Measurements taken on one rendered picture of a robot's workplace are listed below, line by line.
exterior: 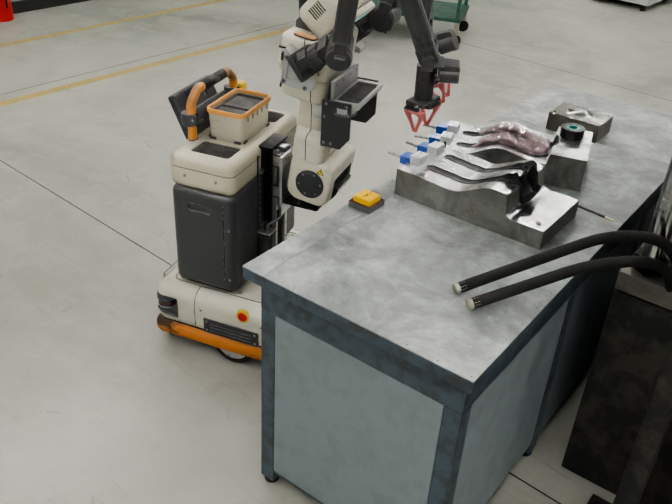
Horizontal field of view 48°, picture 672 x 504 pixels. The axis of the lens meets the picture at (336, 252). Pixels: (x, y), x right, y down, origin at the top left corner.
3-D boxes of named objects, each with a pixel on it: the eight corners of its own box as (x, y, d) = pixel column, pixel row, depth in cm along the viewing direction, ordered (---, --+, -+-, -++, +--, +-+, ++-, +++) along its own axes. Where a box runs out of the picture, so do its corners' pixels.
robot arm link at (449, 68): (423, 36, 223) (422, 55, 218) (462, 38, 222) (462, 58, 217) (419, 69, 232) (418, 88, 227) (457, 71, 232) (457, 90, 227)
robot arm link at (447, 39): (419, 21, 258) (411, 28, 251) (450, 11, 253) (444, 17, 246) (430, 55, 263) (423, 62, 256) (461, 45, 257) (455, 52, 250)
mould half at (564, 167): (432, 162, 264) (436, 132, 258) (449, 135, 285) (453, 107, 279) (579, 191, 251) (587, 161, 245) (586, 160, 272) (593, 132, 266)
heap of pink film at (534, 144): (469, 149, 261) (473, 127, 257) (479, 130, 275) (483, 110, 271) (546, 163, 254) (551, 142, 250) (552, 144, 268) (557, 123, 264)
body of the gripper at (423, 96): (440, 101, 234) (443, 78, 230) (423, 111, 227) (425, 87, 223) (422, 96, 237) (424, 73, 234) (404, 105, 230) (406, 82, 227)
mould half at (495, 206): (394, 193, 243) (398, 155, 235) (436, 167, 260) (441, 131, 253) (539, 249, 218) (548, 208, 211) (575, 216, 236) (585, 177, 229)
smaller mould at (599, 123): (545, 128, 295) (549, 111, 292) (561, 118, 306) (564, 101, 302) (594, 143, 286) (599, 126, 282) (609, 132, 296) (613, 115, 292)
